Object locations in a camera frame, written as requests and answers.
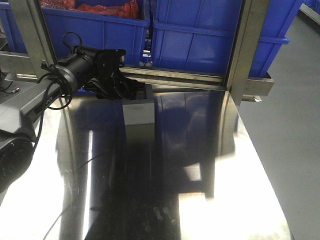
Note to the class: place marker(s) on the stainless steel rack frame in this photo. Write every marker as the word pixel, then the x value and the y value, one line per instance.
pixel 41 58

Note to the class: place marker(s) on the gray square base block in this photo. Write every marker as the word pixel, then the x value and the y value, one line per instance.
pixel 140 110

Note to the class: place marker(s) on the red mesh bag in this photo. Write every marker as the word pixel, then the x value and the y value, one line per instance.
pixel 129 9

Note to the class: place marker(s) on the blue bin far left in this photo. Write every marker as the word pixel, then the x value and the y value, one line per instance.
pixel 11 30

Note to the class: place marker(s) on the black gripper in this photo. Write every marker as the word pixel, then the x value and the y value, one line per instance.
pixel 108 81

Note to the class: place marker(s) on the blue bin upper right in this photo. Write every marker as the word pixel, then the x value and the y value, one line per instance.
pixel 198 35

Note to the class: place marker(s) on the gray robot arm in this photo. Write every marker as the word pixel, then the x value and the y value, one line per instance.
pixel 18 114

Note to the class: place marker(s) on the blue bin with red bags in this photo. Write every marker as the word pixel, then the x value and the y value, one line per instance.
pixel 99 31

